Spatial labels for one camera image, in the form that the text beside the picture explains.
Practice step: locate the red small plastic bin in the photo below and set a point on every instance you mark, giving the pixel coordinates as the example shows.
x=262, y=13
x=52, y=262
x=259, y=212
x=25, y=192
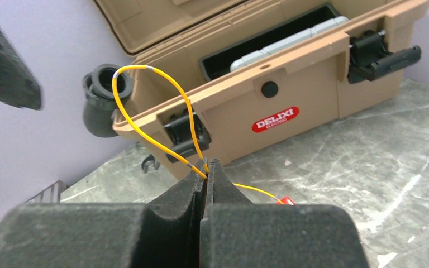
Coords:
x=286, y=201

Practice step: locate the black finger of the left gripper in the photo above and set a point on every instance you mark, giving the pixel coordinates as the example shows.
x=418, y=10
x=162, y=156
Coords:
x=18, y=87

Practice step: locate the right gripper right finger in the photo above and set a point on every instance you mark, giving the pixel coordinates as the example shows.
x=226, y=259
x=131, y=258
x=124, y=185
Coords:
x=235, y=232

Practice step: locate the tan open tool case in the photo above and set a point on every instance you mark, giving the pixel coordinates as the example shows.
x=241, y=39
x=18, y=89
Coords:
x=332, y=75

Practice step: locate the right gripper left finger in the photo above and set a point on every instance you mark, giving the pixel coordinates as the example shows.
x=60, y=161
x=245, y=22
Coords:
x=162, y=233

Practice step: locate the black tray in case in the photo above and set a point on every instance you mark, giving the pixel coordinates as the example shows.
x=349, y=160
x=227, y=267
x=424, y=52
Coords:
x=218, y=63

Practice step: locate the grey plastic organizer box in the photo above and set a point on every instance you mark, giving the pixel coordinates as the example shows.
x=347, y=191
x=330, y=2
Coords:
x=287, y=42

